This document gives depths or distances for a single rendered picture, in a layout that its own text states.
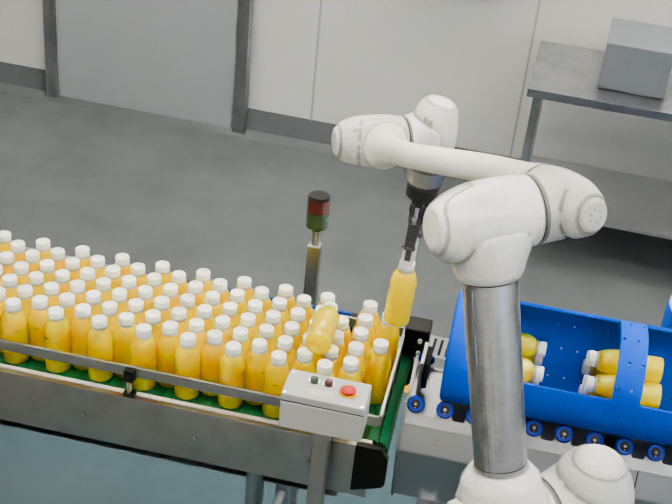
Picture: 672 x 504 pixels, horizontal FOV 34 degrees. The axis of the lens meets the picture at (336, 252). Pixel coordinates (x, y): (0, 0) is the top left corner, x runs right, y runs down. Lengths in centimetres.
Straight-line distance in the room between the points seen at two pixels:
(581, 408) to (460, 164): 78
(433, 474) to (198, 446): 62
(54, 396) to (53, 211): 269
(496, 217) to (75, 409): 146
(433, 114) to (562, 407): 79
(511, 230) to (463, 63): 415
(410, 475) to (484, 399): 97
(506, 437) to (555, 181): 47
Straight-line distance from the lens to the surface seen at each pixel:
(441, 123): 243
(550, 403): 272
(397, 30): 602
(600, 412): 273
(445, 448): 285
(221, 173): 596
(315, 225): 309
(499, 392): 201
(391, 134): 235
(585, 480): 216
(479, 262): 189
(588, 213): 194
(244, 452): 286
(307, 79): 624
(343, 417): 257
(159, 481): 396
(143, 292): 294
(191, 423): 285
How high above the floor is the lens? 268
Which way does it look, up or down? 30 degrees down
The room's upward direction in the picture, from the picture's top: 6 degrees clockwise
